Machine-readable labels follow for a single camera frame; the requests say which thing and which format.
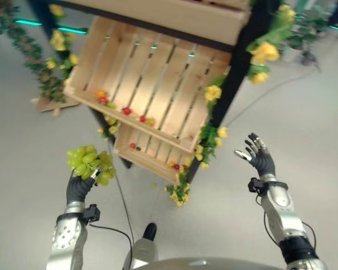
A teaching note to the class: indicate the robot silver leg dark foot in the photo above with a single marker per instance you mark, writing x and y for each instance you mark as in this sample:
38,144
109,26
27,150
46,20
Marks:
142,250

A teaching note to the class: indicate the green ivy garland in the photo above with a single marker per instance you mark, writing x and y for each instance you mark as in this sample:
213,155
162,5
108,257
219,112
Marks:
31,50

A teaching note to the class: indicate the robot right arm silver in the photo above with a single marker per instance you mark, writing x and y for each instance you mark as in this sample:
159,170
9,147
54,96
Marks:
284,208

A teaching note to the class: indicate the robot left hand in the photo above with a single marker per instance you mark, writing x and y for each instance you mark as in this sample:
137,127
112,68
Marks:
76,188

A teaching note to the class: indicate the yellow flower green leaf garland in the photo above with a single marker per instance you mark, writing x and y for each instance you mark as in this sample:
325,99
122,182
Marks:
57,42
263,52

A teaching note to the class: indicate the robot left arm silver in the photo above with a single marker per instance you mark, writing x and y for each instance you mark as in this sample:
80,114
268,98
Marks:
64,236

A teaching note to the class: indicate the green grape bunch large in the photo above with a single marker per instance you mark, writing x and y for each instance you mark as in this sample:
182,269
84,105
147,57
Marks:
86,160

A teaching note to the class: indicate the green light strip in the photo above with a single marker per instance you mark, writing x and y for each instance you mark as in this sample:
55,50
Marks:
64,28

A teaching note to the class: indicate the large slatted wooden crate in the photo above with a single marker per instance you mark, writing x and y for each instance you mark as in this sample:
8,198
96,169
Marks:
157,81

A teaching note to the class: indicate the small slatted wooden crate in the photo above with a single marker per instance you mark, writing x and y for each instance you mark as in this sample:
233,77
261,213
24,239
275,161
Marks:
155,152

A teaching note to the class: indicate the green potted plant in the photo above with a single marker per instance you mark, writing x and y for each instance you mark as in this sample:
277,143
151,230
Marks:
308,36

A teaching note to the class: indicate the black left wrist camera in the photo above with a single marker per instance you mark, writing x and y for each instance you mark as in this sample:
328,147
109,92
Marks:
91,213

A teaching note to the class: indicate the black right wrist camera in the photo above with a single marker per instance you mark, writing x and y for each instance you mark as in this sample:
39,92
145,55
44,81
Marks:
254,185

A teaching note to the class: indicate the black metal shelf frame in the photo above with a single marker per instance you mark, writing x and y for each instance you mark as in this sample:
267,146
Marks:
236,70

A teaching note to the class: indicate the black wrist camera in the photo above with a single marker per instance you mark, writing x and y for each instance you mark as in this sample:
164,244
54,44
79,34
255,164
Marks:
254,185
91,213

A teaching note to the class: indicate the wooden pallet piece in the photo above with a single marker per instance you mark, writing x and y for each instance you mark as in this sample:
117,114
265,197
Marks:
52,104

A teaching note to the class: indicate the robot silver torso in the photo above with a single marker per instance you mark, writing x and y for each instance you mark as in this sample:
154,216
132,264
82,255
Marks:
211,264

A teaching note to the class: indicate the wooden crate with plain side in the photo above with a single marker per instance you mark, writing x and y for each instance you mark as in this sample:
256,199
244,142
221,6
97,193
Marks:
171,17

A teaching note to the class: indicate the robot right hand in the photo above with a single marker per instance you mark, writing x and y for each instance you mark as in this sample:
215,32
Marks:
263,160

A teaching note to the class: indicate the orange fruit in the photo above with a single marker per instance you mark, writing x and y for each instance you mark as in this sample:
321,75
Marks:
171,163
101,92

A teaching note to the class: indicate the small green grape bunch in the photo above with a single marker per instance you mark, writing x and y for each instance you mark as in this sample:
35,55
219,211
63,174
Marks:
150,121
111,105

